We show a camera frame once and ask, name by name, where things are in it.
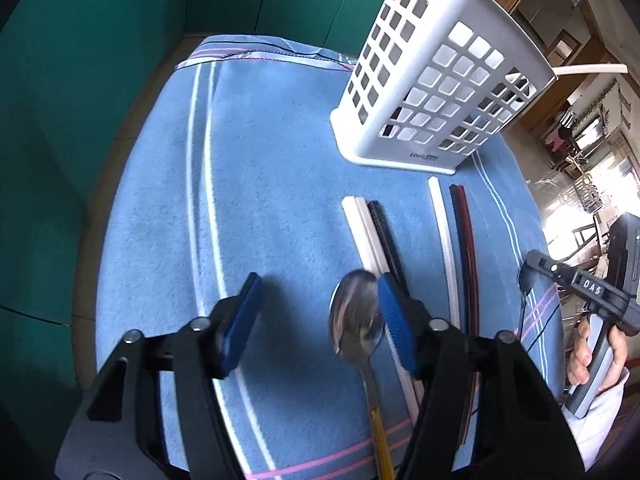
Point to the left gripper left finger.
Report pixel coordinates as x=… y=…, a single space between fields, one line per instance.
x=152 y=411

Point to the black patterned chopstick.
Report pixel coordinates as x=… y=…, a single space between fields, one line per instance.
x=388 y=244

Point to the blue striped tablecloth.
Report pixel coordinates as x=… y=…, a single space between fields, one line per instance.
x=236 y=171

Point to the spoon with yellow handle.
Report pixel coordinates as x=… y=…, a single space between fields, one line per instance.
x=356 y=327

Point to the white plastic utensil basket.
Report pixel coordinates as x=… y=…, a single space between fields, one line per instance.
x=435 y=80

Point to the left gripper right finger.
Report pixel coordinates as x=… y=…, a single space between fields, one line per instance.
x=486 y=411

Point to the person's right hand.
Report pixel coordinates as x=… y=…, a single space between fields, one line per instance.
x=580 y=357

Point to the dark red chopstick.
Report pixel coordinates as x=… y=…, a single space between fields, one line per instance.
x=471 y=299

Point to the beige white chopstick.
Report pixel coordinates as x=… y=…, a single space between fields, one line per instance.
x=447 y=251

